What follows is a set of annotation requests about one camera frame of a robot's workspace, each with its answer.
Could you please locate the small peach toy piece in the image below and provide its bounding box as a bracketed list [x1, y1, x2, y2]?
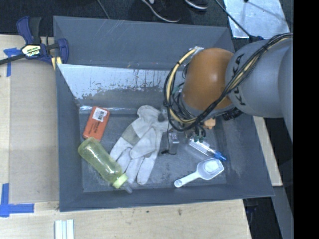
[203, 118, 216, 130]

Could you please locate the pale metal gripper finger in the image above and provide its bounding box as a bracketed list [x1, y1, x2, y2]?
[168, 131, 180, 156]

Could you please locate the person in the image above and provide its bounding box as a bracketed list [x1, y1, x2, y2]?
[137, 0, 209, 23]

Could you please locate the clear tube with blue cap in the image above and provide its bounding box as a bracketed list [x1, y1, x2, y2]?
[188, 137, 227, 161]

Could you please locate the white plastic measuring scoop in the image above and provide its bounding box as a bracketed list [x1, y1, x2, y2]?
[173, 157, 225, 188]

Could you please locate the grey metal bin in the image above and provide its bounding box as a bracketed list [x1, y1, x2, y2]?
[52, 15, 276, 213]

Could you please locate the white work glove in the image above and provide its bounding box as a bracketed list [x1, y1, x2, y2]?
[109, 105, 170, 186]

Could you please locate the yellow-green plastic bottle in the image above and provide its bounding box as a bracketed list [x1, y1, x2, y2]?
[77, 136, 133, 194]

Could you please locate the pale wood flat board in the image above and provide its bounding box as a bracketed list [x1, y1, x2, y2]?
[8, 58, 60, 204]

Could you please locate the orange flat packet with barcode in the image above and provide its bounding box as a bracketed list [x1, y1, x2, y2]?
[82, 106, 111, 142]

